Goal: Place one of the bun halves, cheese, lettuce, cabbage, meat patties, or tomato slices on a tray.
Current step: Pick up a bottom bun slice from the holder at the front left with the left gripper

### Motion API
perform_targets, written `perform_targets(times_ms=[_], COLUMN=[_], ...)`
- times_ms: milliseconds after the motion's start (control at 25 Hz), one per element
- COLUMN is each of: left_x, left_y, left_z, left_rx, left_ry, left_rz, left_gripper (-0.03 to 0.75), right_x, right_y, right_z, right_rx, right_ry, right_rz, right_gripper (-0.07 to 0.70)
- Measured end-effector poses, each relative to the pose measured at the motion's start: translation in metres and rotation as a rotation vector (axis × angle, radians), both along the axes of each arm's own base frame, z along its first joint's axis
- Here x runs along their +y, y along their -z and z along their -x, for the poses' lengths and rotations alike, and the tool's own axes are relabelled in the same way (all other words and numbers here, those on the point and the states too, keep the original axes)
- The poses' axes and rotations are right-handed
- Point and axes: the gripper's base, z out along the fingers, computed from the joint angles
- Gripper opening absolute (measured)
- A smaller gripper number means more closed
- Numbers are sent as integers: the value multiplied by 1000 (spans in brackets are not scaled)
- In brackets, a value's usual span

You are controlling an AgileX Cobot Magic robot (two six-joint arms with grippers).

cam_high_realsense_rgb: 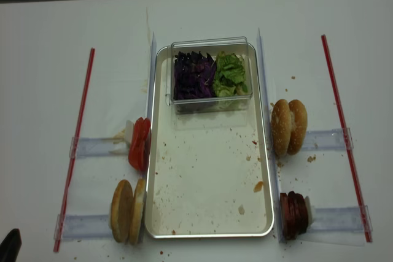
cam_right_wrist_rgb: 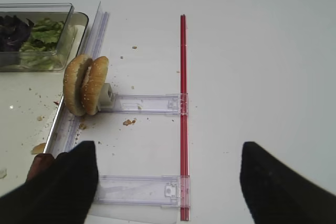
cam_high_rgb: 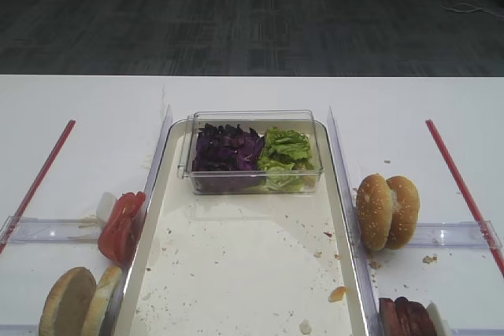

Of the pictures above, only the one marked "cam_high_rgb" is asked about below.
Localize bun slice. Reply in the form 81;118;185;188
81;266;122;336
38;267;96;336

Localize green lettuce leaves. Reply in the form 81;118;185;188
258;127;316;192

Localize white tomato backstop block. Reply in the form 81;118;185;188
96;192;117;224

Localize red tomato slices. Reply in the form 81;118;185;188
98;191;146;267

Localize brown meat patty slices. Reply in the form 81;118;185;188
379;297;438;336

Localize clear plastic salad container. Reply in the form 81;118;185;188
177;109;323;194

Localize shredded purple cabbage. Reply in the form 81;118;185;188
191;124;265;194

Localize white rectangular metal tray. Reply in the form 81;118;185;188
115;121;364;335

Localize sesame bun top left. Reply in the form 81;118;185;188
356;174;392;251

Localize sesame bun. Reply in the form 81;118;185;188
356;174;392;251
385;175;421;249

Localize sesame bun top right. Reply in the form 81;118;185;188
385;175;421;249

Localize food scrap on tray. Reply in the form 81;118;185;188
328;286;347;302

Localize right long clear divider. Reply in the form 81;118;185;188
327;108;383;335

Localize long clear divider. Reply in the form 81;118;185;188
327;108;383;335
99;105;172;336

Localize left long clear divider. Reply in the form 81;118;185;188
99;105;172;336

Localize left red tape strip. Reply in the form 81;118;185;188
0;120;76;252

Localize red tape strip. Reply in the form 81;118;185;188
425;120;503;274
0;120;76;252

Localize right red tape strip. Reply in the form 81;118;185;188
425;120;503;274

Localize white patty backstop block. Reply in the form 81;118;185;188
426;301;452;336

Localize upper right clear rail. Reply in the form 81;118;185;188
406;221;502;251

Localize clear rail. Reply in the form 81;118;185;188
406;221;502;251
0;324;38;336
450;329;504;336
1;216;102;246

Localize upper left clear rail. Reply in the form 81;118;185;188
1;216;102;246

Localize white cable on floor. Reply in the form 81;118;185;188
440;0;504;19

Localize lower right clear rail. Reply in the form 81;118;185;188
450;329;504;336

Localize lower left clear rail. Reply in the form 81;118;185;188
0;324;38;336

